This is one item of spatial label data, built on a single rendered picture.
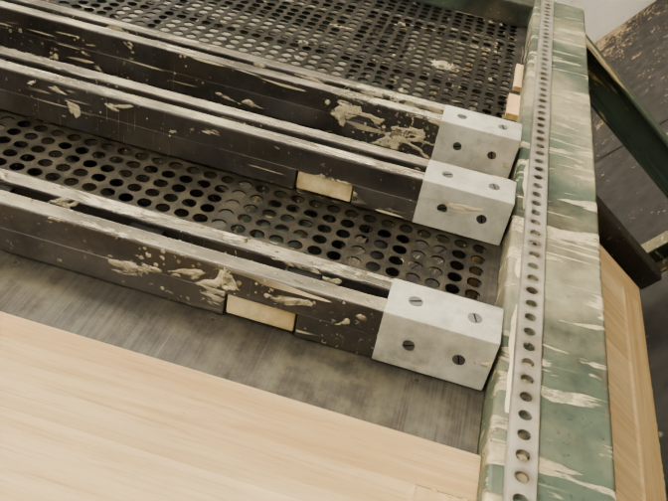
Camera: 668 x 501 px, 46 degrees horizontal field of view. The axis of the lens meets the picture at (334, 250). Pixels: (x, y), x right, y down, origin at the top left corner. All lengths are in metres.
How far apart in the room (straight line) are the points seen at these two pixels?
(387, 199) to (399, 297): 0.27
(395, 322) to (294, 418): 0.15
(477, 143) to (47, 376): 0.73
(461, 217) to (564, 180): 0.20
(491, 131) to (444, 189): 0.20
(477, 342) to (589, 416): 0.13
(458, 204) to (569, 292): 0.20
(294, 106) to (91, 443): 0.70
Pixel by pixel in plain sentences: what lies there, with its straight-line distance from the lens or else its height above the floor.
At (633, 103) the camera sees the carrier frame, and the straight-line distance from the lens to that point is 2.06.
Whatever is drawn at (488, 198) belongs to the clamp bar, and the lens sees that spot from 1.06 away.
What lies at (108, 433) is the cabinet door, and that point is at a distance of 0.76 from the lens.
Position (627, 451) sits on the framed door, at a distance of 1.52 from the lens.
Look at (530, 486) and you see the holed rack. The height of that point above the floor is 0.88.
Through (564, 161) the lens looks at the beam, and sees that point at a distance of 1.27.
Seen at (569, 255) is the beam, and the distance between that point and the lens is 1.04.
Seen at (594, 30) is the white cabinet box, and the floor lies 0.06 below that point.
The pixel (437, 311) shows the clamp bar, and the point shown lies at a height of 0.98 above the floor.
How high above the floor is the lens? 1.32
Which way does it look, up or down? 15 degrees down
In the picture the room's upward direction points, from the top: 46 degrees counter-clockwise
